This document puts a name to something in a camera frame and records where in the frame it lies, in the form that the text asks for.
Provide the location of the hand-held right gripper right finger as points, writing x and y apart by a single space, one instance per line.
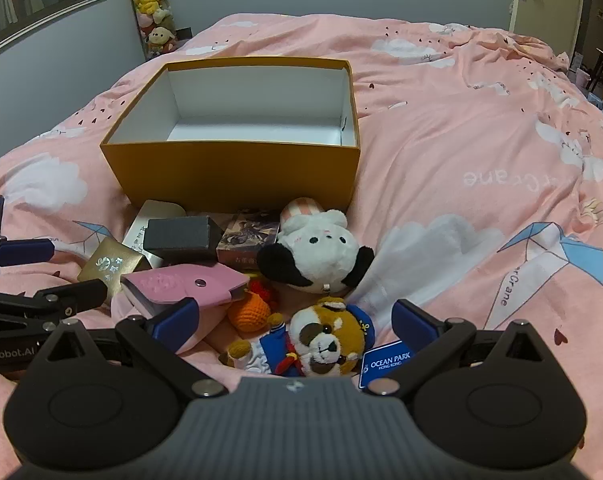
414 322

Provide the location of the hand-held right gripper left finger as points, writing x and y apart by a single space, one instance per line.
174 319

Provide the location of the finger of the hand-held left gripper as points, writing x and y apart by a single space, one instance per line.
71 293
24 251

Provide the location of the gold box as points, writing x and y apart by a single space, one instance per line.
109 265

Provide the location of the black box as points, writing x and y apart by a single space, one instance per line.
181 240

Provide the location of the white box with silver print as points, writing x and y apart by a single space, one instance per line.
144 225

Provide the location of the illustrated card box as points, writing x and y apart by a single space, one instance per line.
244 240

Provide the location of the orange cardboard box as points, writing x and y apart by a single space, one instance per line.
231 175

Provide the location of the pink snap wallet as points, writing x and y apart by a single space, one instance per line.
181 282

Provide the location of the blue tag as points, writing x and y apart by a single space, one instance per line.
381 360

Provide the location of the orange crochet toy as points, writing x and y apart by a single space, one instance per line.
251 312

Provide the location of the red panda sailor plush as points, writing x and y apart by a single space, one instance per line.
321 340

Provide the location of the white and black plush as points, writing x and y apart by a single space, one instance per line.
321 255

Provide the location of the pink printed blanket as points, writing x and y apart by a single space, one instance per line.
456 135

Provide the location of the hanging stack of plush toys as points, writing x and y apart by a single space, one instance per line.
151 2

